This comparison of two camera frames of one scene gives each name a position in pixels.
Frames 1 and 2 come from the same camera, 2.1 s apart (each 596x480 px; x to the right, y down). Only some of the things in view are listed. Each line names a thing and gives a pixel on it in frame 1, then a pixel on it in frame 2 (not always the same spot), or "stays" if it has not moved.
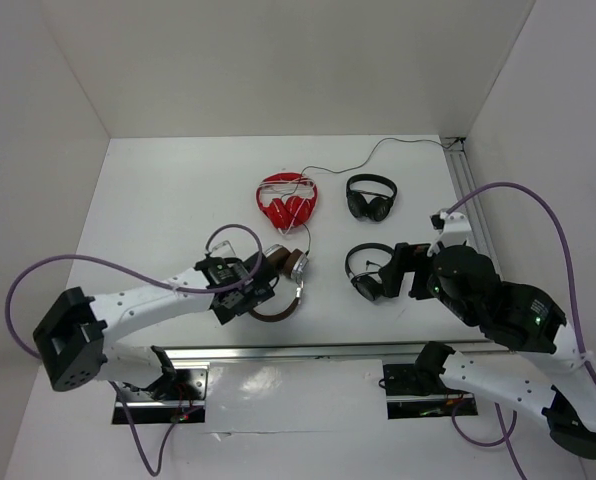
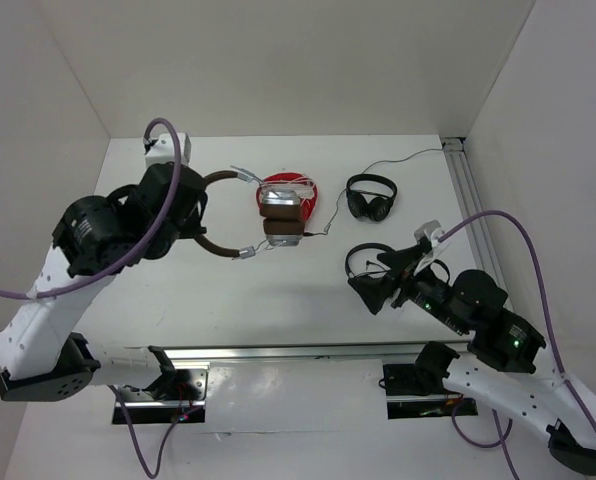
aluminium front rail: x=199 y=355 stays
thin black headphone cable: x=353 y=169 → x=353 y=181
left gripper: x=254 y=296 → x=192 y=226
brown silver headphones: x=293 y=264 → x=280 y=211
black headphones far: x=378 y=209 stays
